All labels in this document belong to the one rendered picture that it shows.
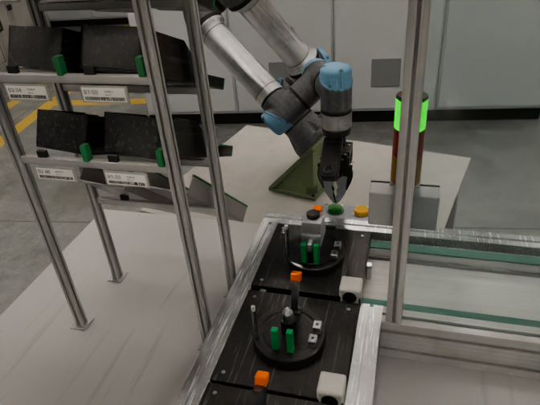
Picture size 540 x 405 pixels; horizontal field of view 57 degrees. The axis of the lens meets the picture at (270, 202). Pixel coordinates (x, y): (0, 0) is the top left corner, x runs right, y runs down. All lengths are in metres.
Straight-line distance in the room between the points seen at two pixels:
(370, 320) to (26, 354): 0.76
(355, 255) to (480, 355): 0.33
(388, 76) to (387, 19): 0.43
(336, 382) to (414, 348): 0.24
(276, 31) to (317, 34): 2.49
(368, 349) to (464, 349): 0.20
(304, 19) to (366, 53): 0.53
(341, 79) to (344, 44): 2.85
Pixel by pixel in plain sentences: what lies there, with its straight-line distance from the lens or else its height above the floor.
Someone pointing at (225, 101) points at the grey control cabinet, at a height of 0.21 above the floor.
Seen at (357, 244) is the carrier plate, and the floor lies 0.97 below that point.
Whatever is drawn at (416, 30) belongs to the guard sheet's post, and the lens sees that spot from 0.77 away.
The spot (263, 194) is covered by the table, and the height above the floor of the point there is 0.86.
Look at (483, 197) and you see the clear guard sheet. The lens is 0.88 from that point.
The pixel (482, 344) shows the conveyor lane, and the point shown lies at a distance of 1.09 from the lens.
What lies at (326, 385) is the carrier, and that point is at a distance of 0.91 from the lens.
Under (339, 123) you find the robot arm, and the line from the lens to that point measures 1.22.
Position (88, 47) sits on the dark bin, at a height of 1.50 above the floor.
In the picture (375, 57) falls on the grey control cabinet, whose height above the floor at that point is 0.54.
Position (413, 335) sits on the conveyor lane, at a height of 0.93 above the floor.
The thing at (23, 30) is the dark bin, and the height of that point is 1.52.
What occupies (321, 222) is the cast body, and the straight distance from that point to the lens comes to 1.09.
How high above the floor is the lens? 1.71
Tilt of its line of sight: 32 degrees down
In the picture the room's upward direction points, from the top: 5 degrees counter-clockwise
